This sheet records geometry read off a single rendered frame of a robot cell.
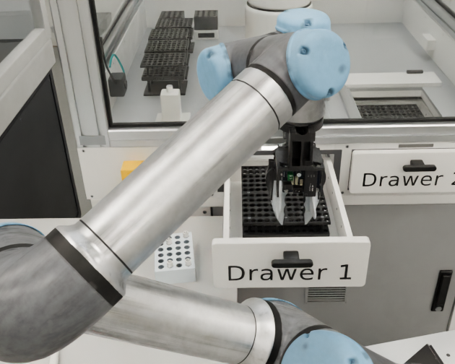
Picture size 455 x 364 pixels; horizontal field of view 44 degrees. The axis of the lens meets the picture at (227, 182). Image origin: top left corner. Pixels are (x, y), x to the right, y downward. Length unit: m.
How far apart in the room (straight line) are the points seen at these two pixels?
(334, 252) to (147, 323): 0.45
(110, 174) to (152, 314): 0.70
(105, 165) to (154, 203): 0.82
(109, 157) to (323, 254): 0.57
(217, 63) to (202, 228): 0.69
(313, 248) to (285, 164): 0.24
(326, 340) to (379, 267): 0.84
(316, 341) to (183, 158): 0.33
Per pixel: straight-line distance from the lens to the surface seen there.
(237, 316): 0.79
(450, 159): 1.39
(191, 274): 1.19
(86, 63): 1.26
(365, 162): 1.34
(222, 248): 1.03
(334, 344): 0.75
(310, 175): 0.85
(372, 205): 1.45
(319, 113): 0.83
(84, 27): 1.23
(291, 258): 1.02
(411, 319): 1.74
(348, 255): 1.06
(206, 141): 0.56
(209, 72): 0.73
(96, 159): 1.36
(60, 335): 0.56
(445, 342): 1.14
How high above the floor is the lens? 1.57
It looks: 33 degrees down
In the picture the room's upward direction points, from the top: 2 degrees counter-clockwise
